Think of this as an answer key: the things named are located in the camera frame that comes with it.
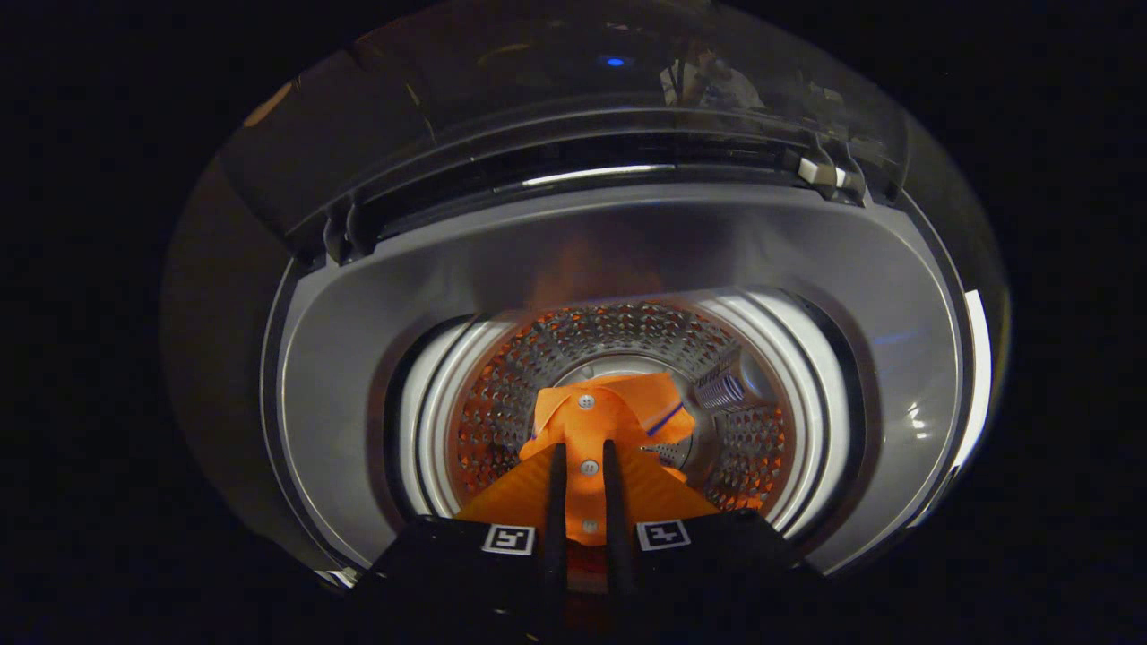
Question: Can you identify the grey washing machine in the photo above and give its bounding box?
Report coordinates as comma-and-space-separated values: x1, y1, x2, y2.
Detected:
260, 116, 997, 579

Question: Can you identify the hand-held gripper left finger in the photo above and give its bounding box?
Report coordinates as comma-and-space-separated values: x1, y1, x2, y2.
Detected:
345, 442, 570, 645

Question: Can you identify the clear washing machine lid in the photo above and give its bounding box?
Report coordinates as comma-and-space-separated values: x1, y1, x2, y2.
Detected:
287, 0, 913, 262

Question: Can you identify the yellow polo shirt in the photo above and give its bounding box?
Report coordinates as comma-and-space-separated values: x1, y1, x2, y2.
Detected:
520, 372, 698, 549

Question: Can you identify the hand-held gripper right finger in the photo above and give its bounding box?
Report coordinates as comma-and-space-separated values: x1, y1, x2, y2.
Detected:
602, 439, 821, 645

